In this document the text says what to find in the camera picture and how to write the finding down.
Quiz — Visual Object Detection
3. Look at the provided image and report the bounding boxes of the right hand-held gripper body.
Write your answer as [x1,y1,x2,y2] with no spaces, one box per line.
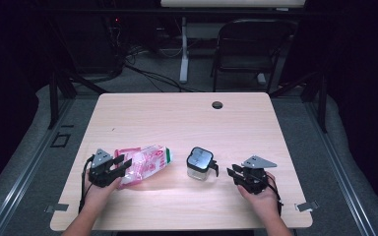
[239,155,279,195]

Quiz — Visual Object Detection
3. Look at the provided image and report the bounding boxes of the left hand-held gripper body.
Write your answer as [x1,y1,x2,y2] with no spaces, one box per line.
[88,148,122,189]

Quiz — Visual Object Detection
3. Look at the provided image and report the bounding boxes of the pink plastic snack bag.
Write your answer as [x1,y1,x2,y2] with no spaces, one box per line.
[113,144,174,190]

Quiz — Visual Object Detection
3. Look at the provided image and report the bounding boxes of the person's left hand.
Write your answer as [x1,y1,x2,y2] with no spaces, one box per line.
[84,171,122,214]

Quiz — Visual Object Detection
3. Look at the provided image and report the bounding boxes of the person's right hand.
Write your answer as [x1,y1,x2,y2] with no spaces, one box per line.
[236,171,282,220]

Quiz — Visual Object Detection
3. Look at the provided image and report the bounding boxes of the black folding chair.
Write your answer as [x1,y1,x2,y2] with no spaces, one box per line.
[211,18,297,94]

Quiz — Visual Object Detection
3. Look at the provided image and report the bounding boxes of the white desk leg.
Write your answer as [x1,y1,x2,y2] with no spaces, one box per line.
[178,16,191,84]

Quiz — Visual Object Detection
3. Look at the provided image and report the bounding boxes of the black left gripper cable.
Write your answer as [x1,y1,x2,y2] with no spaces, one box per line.
[78,156,95,214]

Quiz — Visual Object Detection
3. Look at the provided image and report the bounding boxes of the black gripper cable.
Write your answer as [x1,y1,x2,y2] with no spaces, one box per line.
[78,156,95,214]
[265,173,284,217]

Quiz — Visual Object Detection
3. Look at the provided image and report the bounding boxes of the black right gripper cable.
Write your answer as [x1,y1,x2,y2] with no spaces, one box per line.
[265,173,284,217]

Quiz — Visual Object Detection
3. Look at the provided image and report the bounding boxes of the grey metal bracket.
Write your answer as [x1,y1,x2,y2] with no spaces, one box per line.
[44,203,70,214]
[294,200,320,212]

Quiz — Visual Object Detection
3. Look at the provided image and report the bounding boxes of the aluminium floor rail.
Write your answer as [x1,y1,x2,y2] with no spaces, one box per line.
[0,97,77,236]
[303,97,378,236]

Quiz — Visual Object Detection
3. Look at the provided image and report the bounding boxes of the black frame post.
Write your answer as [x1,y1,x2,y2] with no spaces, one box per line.
[47,70,61,130]
[317,73,329,134]

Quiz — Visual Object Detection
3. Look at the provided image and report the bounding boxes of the black floor cables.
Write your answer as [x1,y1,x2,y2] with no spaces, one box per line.
[123,48,208,93]

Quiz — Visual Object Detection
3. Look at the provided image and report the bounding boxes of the black horizontal frame bar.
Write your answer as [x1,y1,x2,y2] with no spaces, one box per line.
[38,7,329,18]

